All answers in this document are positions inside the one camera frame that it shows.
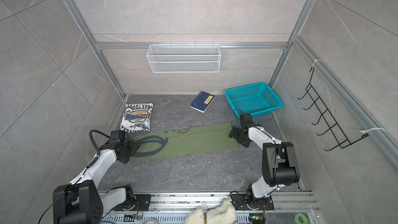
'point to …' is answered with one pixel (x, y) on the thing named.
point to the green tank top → (192, 140)
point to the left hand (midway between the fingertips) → (134, 145)
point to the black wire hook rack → (333, 130)
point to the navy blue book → (202, 101)
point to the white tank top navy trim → (137, 117)
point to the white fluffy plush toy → (225, 214)
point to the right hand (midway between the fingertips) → (235, 136)
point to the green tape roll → (296, 219)
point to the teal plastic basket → (256, 99)
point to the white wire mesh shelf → (184, 58)
